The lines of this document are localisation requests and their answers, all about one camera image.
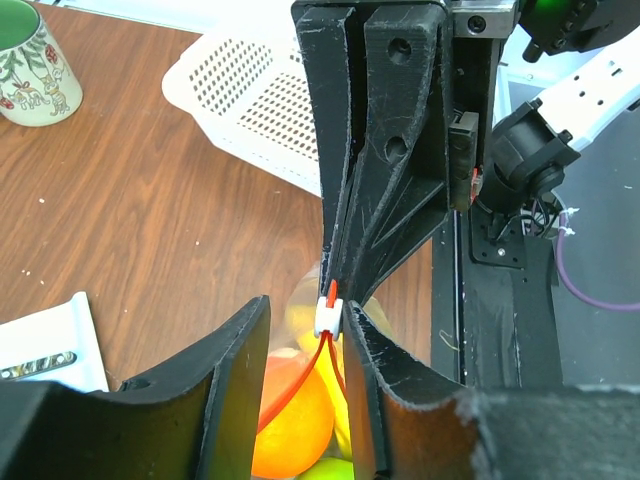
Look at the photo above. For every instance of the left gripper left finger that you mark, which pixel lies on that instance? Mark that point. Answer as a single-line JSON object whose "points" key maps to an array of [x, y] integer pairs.
{"points": [[193, 416]]}

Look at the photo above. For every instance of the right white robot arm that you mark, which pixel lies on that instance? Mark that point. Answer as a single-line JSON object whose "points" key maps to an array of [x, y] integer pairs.
{"points": [[531, 147]]}

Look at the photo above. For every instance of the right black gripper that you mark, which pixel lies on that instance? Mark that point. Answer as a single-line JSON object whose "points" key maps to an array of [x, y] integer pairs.
{"points": [[399, 195]]}

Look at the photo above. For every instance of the white perforated plastic basket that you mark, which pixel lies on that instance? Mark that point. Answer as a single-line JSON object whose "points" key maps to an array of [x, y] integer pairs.
{"points": [[249, 96]]}

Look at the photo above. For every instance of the metal spoon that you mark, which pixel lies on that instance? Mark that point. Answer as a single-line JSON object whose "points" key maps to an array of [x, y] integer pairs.
{"points": [[38, 366]]}

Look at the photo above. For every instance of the orange fruit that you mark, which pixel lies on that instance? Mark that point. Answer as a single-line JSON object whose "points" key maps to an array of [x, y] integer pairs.
{"points": [[298, 436]]}

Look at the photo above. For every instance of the blue checked placemat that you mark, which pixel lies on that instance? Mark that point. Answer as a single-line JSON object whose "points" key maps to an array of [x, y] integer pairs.
{"points": [[66, 327]]}

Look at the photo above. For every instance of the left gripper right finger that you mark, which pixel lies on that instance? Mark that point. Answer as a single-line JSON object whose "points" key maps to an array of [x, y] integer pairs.
{"points": [[407, 421]]}

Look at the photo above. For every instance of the clear zip top bag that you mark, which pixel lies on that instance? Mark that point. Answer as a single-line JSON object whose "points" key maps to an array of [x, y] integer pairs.
{"points": [[296, 331]]}

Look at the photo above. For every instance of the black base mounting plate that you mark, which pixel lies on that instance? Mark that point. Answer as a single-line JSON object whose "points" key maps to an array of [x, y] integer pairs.
{"points": [[492, 319]]}

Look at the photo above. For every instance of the green apple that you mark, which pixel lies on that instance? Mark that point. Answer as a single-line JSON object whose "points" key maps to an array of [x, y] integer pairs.
{"points": [[329, 469]]}

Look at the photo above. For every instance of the floral mug green inside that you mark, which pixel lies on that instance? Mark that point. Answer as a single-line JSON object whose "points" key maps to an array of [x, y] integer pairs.
{"points": [[38, 87]]}

